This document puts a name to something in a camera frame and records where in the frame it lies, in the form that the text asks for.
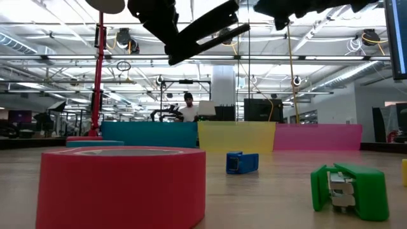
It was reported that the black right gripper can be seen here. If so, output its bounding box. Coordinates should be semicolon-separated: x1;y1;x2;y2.
253;0;319;31

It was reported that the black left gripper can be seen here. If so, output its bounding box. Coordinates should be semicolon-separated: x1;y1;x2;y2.
127;0;251;66

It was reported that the blue mini stapler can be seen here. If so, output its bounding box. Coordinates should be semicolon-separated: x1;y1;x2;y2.
226;151;259;175

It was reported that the blue tape roll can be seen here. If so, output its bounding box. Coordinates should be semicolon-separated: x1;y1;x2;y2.
66;140;125;148

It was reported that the red tape roll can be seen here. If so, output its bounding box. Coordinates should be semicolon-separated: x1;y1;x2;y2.
35;146;207;229

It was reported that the green mini stapler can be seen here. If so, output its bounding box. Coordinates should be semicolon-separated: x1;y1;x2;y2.
310;162;390;222

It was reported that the white building column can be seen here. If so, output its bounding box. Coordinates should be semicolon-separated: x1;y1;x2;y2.
211;65;237;108

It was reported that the white laptop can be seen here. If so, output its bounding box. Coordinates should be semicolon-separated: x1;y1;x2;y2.
197;100;217;117

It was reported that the person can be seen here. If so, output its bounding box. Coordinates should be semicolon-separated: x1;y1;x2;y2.
176;92;200;123

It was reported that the black background monitor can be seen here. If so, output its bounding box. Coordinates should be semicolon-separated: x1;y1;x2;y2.
244;98;284;123

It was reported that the black computer monitor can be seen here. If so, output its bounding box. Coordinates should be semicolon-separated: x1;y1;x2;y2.
383;0;407;80

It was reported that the red desk lamp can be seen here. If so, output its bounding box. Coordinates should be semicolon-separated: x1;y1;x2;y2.
66;0;126;142

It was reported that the ceiling cable reel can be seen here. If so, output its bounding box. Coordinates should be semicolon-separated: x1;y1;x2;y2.
361;28;389;47
116;27;141;55

